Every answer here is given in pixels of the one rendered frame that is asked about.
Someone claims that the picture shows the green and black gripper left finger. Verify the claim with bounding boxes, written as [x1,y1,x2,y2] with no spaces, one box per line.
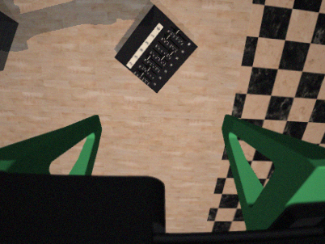
[0,115,102,175]

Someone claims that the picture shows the black lighting desk with faders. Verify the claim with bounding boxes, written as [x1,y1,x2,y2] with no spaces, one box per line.
[115,5,197,93]

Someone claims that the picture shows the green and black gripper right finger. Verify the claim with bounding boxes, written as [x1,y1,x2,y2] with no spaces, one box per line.
[222,115,325,230]

